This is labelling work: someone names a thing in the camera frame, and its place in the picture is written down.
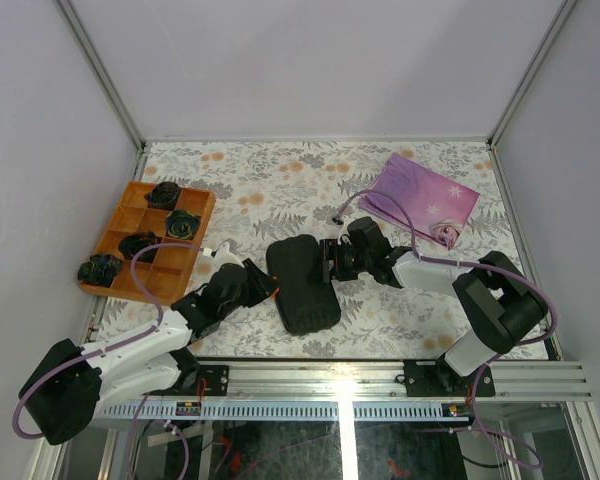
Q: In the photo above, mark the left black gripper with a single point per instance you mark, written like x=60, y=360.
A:
x=263, y=284

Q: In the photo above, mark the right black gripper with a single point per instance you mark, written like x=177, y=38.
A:
x=328, y=250

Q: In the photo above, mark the black plastic tool case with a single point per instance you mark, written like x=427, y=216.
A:
x=305, y=302

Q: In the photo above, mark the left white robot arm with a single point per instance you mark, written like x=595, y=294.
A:
x=73, y=383

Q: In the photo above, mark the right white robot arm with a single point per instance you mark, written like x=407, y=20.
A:
x=501, y=305

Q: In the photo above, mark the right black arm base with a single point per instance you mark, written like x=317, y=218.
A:
x=435, y=379

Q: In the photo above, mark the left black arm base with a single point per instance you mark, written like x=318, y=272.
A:
x=203, y=380

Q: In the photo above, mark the orange compartment tray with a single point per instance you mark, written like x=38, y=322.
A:
x=149, y=246

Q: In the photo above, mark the dark rolled band middle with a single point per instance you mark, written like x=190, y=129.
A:
x=181, y=224

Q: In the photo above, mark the dark rolled band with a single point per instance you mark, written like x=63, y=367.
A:
x=163, y=196
x=181, y=224
x=131, y=244

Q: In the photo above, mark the purple printed pouch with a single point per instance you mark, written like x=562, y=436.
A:
x=407, y=194

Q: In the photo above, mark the dark rolled band top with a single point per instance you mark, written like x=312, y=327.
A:
x=163, y=196

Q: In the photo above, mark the dark rolled band lower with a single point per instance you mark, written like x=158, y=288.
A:
x=131, y=244

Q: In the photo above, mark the dark rolled band outside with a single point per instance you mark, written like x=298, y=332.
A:
x=100, y=270

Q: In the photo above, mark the aluminium front rail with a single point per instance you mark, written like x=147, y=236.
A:
x=367, y=390

